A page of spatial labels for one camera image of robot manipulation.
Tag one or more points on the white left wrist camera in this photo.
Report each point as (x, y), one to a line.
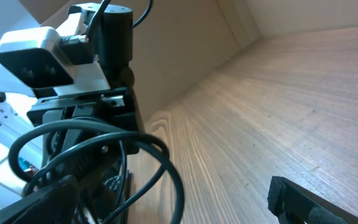
(42, 60)

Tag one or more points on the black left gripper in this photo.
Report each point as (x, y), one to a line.
(79, 126)

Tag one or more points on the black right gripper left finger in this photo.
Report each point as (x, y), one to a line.
(42, 205)

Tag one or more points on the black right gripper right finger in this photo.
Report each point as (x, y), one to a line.
(293, 204)

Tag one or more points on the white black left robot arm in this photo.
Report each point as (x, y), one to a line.
(110, 30)

